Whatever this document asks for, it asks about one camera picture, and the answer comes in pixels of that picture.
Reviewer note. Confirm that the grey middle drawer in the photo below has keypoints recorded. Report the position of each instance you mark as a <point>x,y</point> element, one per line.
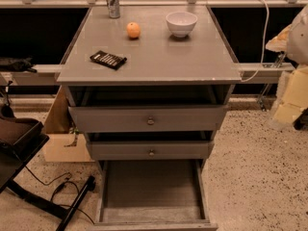
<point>149,150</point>

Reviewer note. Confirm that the grey drawer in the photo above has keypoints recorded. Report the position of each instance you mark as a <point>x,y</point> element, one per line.
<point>147,119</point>
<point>162,195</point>
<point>149,150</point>

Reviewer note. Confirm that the white bowl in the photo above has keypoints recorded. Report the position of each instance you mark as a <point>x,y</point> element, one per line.
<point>181,24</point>

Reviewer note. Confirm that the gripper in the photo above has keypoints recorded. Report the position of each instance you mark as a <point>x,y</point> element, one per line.
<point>298,40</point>

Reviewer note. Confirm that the grey bottom drawer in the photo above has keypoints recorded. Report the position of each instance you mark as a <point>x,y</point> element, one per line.
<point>162,195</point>

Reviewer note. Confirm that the cardboard box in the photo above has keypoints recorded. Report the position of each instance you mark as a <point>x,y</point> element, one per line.
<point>65,143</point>

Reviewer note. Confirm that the black chair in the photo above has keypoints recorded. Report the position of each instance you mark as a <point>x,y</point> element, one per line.
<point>20,140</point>

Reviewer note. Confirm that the silver drink can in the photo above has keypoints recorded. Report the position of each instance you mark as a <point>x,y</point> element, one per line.
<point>113,8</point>

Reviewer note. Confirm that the black bag on rail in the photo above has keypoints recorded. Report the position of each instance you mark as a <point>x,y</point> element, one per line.
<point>16,65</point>

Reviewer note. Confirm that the metal rail frame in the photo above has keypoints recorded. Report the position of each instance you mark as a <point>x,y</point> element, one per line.
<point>62,35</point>

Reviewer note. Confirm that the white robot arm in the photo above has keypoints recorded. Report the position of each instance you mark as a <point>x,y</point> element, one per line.
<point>293,40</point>

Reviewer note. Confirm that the grey drawer cabinet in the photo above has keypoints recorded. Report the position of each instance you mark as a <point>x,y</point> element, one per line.
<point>139,93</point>

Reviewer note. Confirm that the grey top drawer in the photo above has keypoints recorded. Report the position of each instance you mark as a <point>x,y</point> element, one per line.
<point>147,119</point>

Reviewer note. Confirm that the orange fruit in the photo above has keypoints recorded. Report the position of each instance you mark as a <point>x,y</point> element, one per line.
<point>133,30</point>

